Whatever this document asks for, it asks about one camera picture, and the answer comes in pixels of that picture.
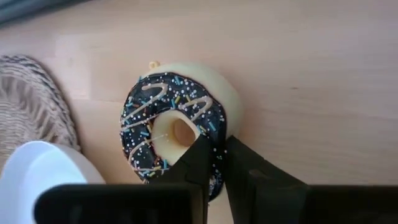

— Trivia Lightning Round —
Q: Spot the white plate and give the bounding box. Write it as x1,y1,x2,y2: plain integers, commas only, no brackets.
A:
0,140,106,224

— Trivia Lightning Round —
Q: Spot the chocolate sprinkled donut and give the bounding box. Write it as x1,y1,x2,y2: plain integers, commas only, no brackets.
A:
119,61,244,203

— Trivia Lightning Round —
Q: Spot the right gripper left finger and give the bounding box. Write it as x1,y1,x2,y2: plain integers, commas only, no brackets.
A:
33,134,213,224

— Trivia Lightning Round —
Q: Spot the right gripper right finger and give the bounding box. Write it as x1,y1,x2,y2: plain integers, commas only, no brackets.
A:
223,135,398,224

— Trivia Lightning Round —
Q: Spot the round woven placemat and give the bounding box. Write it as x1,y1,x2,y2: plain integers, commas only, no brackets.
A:
0,54,81,175

